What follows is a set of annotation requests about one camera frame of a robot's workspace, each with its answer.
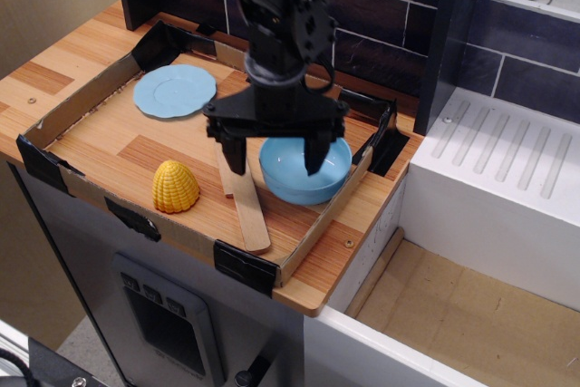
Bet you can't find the white toy sink basin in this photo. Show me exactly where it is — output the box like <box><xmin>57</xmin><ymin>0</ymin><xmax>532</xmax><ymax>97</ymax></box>
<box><xmin>304</xmin><ymin>89</ymin><xmax>579</xmax><ymax>386</ymax></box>

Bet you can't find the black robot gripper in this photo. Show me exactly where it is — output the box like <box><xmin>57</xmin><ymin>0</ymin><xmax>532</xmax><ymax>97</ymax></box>
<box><xmin>202</xmin><ymin>81</ymin><xmax>349</xmax><ymax>176</ymax></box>

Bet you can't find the dark grey vertical post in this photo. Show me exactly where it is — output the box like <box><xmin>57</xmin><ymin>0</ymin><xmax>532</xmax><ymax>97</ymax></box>
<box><xmin>414</xmin><ymin>0</ymin><xmax>477</xmax><ymax>135</ymax></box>

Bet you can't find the yellow toy corn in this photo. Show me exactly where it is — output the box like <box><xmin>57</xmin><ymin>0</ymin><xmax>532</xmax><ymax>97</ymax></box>
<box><xmin>152</xmin><ymin>160</ymin><xmax>200</xmax><ymax>214</ymax></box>

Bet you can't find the taped cardboard tray border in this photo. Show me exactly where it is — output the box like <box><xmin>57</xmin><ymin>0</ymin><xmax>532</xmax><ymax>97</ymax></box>
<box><xmin>17</xmin><ymin>23</ymin><xmax>421</xmax><ymax>312</ymax></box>

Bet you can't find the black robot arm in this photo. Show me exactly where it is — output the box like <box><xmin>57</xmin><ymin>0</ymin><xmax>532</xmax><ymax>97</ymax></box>
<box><xmin>202</xmin><ymin>0</ymin><xmax>349</xmax><ymax>175</ymax></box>

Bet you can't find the wooden toy knife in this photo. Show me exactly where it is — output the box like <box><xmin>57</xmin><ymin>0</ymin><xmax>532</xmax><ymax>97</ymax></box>
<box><xmin>214</xmin><ymin>143</ymin><xmax>271</xmax><ymax>255</ymax></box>

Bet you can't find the light blue scalloped plate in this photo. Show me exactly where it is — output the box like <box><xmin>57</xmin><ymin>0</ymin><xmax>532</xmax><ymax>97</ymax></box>
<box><xmin>133</xmin><ymin>64</ymin><xmax>217</xmax><ymax>119</ymax></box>

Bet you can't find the grey toy oven front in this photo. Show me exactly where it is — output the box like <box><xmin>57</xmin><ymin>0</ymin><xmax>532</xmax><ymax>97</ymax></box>
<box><xmin>14</xmin><ymin>169</ymin><xmax>305</xmax><ymax>386</ymax></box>

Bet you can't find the light blue plastic bowl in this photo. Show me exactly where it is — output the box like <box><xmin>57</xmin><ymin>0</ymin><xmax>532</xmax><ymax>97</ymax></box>
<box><xmin>259</xmin><ymin>138</ymin><xmax>352</xmax><ymax>206</ymax></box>

